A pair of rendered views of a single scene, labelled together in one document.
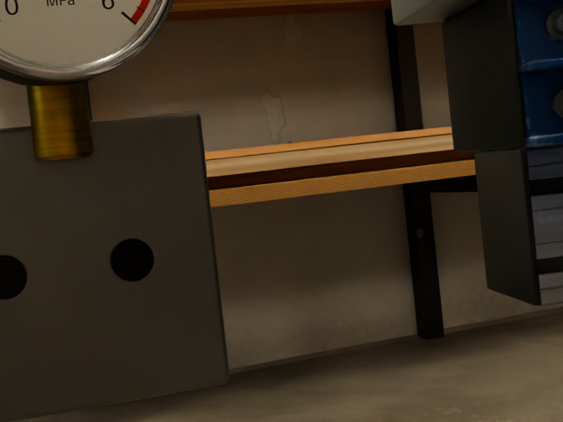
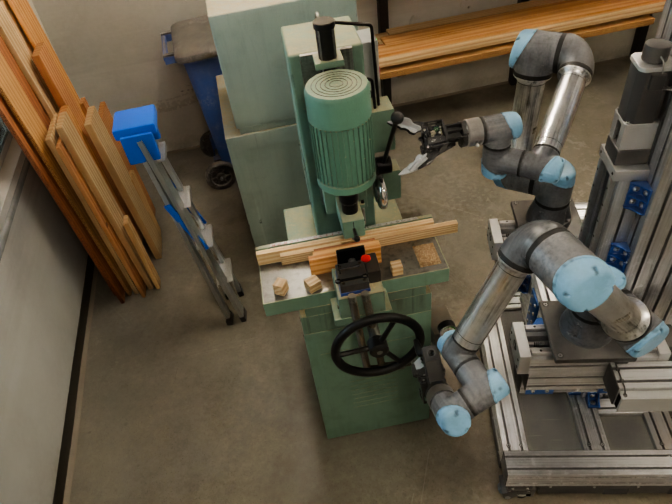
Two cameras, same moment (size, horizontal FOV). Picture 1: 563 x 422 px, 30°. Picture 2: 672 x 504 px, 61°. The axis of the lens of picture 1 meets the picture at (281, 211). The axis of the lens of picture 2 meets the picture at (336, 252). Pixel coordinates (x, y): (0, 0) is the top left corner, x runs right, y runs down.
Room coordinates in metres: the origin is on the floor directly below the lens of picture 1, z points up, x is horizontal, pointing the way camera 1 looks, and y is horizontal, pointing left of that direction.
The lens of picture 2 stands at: (-0.96, 0.08, 2.22)
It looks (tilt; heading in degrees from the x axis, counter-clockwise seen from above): 44 degrees down; 14
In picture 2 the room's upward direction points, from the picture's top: 8 degrees counter-clockwise
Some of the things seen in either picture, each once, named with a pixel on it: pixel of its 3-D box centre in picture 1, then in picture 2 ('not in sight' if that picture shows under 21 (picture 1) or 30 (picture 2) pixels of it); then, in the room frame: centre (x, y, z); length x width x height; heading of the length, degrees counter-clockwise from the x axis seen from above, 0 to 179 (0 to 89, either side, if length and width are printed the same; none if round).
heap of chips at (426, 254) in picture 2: not in sight; (426, 252); (0.39, 0.13, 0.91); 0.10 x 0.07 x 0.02; 18
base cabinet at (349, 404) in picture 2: not in sight; (359, 324); (0.51, 0.41, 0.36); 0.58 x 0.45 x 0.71; 18
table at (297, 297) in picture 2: not in sight; (354, 279); (0.29, 0.36, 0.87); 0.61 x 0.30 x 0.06; 108
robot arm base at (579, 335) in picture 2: not in sight; (589, 317); (0.18, -0.35, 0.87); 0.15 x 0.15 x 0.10
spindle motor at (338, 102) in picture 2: not in sight; (341, 134); (0.40, 0.37, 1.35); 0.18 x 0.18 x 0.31
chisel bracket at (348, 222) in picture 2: not in sight; (350, 217); (0.42, 0.37, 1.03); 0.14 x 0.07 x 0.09; 18
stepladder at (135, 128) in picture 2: not in sight; (189, 226); (0.84, 1.21, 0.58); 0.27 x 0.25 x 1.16; 112
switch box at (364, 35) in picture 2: not in sight; (366, 60); (0.75, 0.33, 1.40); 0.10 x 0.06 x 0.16; 18
